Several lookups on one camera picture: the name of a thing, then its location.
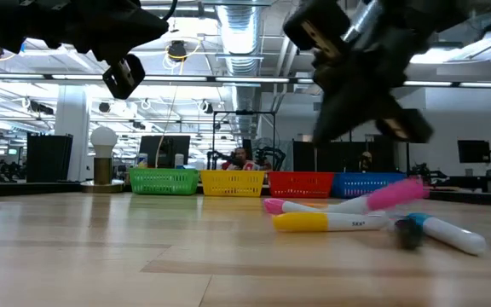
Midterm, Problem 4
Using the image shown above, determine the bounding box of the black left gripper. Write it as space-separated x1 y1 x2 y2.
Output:
0 0 170 101

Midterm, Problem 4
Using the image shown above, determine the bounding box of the yellow plastic basket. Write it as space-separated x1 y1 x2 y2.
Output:
200 169 267 198

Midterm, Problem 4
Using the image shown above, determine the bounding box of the black ribbed cabinet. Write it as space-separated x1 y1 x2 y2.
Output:
26 133 75 183

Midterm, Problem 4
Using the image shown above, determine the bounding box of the yellow fine-tip marker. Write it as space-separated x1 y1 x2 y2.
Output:
271 211 390 234

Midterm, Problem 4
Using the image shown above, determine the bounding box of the person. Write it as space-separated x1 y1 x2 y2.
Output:
358 151 374 173
222 147 263 171

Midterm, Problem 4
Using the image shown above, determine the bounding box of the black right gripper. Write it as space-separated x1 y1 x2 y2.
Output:
282 0 435 147

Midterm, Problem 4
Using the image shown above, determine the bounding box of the pink fine-tip marker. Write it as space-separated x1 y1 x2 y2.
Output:
263 198 327 214
324 176 430 215

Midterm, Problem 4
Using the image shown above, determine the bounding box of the green plastic basket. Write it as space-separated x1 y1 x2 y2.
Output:
129 167 200 196

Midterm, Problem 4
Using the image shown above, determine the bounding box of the blue fine-tip marker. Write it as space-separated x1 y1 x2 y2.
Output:
406 211 488 257

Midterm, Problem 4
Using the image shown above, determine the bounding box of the blue plastic basket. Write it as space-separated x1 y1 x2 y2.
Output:
332 171 407 200

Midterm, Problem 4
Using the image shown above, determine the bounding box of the black partition panel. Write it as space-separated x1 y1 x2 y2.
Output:
292 135 400 174

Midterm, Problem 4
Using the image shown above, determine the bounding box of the silver ventilation duct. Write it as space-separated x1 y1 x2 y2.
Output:
216 0 264 137

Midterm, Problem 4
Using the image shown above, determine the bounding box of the white bulb brass lamp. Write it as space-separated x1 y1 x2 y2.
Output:
79 125 126 194

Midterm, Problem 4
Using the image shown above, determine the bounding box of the black computer monitor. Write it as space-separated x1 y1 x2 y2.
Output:
138 135 192 169
457 139 491 165

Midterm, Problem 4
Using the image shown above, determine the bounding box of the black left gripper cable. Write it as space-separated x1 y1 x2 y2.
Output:
159 0 179 21

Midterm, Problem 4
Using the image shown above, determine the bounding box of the red plastic basket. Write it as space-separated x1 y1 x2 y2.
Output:
266 171 335 199

